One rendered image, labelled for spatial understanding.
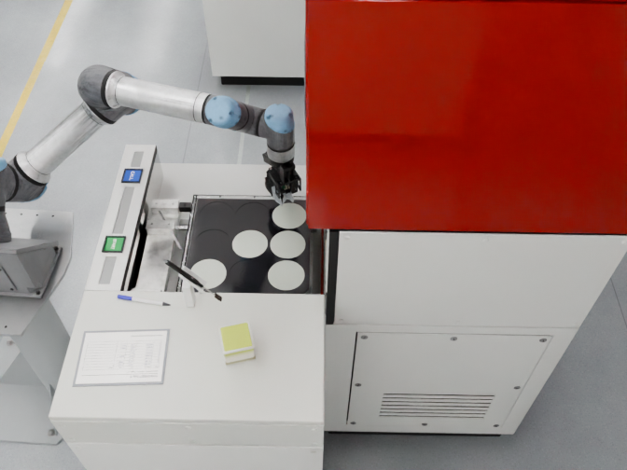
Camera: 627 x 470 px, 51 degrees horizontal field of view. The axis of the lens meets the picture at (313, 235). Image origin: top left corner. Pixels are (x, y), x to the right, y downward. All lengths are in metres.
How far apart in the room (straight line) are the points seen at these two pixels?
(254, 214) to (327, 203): 0.56
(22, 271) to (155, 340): 0.45
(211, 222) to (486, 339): 0.86
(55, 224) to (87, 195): 1.24
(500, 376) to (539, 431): 0.60
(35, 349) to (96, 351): 0.70
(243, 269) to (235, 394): 0.41
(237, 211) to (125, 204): 0.32
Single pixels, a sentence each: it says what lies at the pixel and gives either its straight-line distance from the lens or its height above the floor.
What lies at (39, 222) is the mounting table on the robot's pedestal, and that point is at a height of 0.82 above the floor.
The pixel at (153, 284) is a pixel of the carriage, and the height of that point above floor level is 0.88.
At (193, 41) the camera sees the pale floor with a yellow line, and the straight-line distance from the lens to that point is 4.25.
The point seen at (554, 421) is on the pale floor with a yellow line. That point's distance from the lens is 2.74.
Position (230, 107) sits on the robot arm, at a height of 1.35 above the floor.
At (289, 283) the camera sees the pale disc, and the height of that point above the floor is 0.90.
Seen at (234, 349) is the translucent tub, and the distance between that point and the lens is 1.54.
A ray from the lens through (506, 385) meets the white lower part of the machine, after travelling 2.20.
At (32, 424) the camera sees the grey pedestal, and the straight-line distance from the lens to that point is 2.75.
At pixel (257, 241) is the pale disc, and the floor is 0.90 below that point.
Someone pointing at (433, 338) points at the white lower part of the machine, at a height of 0.75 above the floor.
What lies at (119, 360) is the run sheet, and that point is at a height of 0.97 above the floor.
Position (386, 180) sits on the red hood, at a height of 1.39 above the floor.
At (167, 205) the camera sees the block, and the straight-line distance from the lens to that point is 2.00.
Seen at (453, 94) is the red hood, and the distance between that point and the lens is 1.23.
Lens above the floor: 2.36
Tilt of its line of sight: 51 degrees down
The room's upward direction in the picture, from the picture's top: 1 degrees clockwise
